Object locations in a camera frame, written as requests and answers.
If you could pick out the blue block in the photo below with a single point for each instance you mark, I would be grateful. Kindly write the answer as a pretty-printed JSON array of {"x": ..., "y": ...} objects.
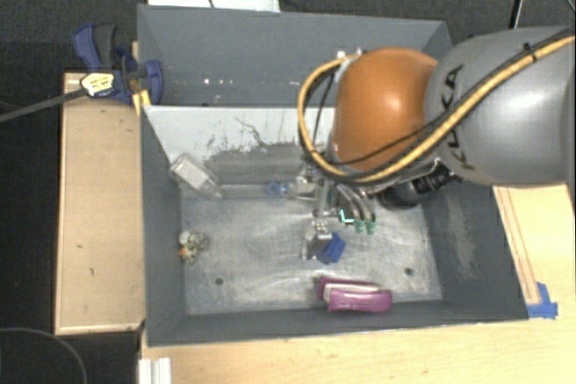
[{"x": 332, "y": 248}]

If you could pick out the clear plastic box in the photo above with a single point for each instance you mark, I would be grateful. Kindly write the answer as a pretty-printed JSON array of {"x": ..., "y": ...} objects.
[{"x": 193, "y": 174}]

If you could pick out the black cylinder on white bracket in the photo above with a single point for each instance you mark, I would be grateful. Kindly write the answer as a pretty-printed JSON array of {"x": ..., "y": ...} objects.
[{"x": 427, "y": 185}]

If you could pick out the mottled toy animal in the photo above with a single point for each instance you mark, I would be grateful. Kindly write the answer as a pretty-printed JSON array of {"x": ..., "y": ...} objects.
[{"x": 193, "y": 245}]

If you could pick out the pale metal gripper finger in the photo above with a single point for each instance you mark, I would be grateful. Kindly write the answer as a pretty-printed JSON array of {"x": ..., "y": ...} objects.
[{"x": 311, "y": 246}]

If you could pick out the purple and white stapler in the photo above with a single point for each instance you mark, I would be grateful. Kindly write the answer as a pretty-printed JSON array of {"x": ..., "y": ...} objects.
[{"x": 355, "y": 296}]

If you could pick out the grey metal bin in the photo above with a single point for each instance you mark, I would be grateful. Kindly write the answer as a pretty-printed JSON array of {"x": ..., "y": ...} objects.
[{"x": 252, "y": 238}]

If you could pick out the pale wood board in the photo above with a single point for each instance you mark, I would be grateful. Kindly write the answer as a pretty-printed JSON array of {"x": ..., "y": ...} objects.
[{"x": 99, "y": 211}]

